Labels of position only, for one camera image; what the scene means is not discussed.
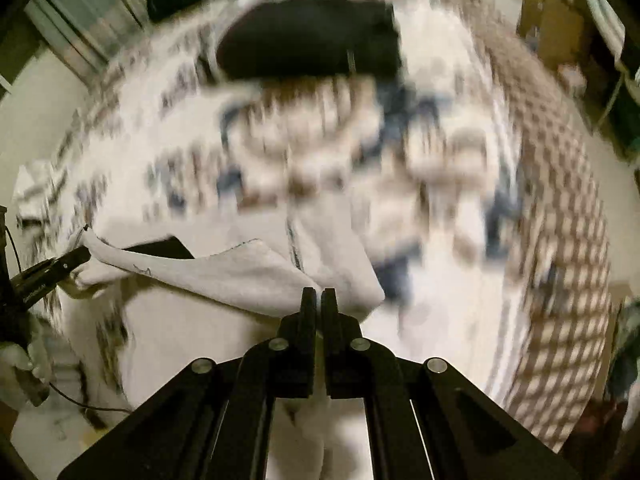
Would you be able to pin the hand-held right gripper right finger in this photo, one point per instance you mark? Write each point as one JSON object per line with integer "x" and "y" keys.
{"x": 329, "y": 305}

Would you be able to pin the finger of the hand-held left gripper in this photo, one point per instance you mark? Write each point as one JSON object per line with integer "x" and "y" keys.
{"x": 55, "y": 267}

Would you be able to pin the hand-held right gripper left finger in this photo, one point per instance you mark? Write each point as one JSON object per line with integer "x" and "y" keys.
{"x": 309, "y": 305}

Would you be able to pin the light beige garment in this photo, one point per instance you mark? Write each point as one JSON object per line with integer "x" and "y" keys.
{"x": 225, "y": 275}

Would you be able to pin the black garment with white print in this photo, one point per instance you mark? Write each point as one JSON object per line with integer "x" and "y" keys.
{"x": 310, "y": 40}

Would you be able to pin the person's left hand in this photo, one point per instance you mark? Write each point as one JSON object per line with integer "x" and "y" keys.
{"x": 17, "y": 362}

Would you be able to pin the floral bed blanket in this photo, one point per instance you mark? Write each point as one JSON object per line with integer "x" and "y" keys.
{"x": 165, "y": 125}

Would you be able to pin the brown checked bed sheet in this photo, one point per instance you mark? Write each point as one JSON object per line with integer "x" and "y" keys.
{"x": 560, "y": 210}

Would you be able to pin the grey-green striped curtain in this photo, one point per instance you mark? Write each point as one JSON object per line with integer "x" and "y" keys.
{"x": 95, "y": 15}

